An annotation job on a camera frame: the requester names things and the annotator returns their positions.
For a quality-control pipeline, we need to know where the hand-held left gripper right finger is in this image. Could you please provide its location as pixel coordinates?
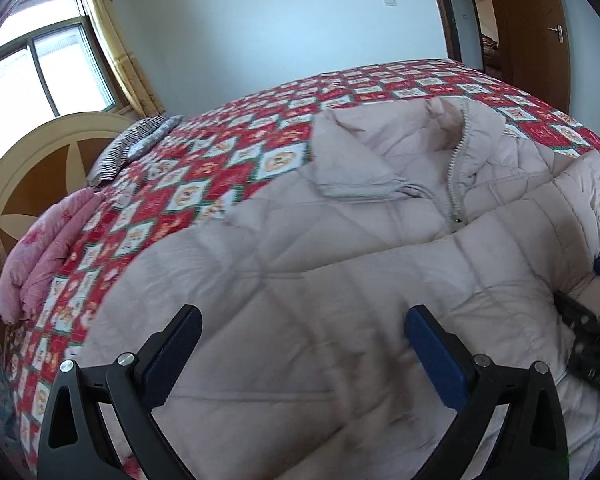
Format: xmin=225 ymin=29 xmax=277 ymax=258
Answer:
xmin=404 ymin=304 xmax=570 ymax=480

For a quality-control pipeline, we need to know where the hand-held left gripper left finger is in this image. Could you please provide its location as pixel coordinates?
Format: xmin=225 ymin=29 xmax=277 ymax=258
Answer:
xmin=37 ymin=304 xmax=203 ymax=480

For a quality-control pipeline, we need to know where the pale pink puffer jacket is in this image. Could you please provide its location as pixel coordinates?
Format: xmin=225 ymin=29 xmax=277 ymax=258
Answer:
xmin=82 ymin=96 xmax=600 ymax=480

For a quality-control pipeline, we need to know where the pink folded quilt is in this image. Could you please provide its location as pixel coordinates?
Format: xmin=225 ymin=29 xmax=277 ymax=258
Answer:
xmin=0 ymin=189 xmax=106 ymax=325

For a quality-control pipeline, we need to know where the red patterned bedspread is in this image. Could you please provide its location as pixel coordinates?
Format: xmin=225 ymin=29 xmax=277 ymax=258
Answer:
xmin=2 ymin=58 xmax=600 ymax=480

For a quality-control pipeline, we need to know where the striped grey pillow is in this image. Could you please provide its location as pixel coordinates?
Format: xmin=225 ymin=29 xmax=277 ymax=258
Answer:
xmin=87 ymin=115 xmax=184 ymax=189

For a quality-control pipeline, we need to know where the cream wooden headboard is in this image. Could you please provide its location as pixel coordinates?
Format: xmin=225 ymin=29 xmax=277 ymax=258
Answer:
xmin=0 ymin=111 xmax=137 ymax=242

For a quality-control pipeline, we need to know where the brown wooden door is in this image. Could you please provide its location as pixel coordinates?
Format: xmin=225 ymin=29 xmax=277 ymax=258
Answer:
xmin=480 ymin=0 xmax=572 ymax=112

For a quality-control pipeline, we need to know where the yellow curtain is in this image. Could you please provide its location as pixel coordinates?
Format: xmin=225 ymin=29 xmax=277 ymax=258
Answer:
xmin=79 ymin=0 xmax=166 ymax=119

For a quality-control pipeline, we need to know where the window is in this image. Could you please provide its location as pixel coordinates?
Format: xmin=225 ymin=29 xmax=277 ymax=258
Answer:
xmin=0 ymin=0 xmax=119 ymax=127

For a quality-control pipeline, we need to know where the dark wooden door frame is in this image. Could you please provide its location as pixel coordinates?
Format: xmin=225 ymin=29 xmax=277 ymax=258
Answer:
xmin=424 ymin=0 xmax=487 ymax=70

